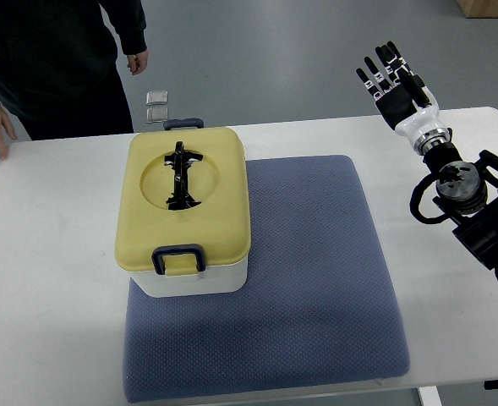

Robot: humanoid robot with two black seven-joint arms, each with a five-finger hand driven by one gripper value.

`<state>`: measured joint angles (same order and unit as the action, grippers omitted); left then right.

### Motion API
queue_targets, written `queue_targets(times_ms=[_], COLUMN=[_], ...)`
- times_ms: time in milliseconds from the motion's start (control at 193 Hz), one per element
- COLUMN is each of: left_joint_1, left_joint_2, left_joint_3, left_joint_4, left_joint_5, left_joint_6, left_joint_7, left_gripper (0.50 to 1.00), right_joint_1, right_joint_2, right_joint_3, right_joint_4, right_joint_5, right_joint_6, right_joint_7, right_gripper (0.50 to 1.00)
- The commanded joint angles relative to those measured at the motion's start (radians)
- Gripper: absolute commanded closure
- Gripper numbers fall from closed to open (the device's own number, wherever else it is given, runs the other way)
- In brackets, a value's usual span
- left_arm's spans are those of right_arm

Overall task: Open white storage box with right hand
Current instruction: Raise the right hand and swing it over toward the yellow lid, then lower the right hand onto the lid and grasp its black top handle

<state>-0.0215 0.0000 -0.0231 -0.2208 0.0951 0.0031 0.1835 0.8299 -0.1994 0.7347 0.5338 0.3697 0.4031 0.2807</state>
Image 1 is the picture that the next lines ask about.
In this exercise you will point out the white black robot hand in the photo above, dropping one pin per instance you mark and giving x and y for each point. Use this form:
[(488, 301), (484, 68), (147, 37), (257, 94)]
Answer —
[(403, 99)]

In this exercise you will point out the person's bare hanging hand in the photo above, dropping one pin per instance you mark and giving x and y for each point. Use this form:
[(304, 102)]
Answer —
[(137, 63)]

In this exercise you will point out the yellow box lid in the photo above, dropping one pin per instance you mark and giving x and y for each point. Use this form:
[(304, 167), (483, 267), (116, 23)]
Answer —
[(185, 202)]

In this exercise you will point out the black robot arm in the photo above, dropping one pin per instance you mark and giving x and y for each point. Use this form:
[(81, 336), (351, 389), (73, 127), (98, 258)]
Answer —
[(467, 194)]

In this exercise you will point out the white storage box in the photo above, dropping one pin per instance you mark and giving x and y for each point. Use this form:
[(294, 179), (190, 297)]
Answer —
[(213, 280)]

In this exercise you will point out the upper metal floor plate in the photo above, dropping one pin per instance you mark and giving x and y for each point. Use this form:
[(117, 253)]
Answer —
[(156, 98)]

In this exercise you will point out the metal floor plate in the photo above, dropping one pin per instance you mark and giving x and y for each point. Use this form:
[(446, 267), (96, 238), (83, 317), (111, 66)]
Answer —
[(156, 98), (156, 114)]

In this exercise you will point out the lower metal floor plate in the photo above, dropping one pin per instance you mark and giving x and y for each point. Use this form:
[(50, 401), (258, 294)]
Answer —
[(156, 114)]

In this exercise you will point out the person in black clothes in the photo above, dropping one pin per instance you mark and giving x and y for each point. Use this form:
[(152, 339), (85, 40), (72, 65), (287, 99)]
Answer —
[(58, 72)]

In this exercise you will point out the wooden furniture corner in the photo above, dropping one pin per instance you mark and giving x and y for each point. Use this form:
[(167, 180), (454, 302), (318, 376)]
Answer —
[(479, 9)]

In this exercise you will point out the blue fabric cushion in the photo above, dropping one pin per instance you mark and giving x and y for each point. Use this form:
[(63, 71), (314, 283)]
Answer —
[(318, 306)]

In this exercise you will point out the white table leg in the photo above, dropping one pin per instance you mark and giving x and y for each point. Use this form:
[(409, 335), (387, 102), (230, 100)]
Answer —
[(429, 396)]

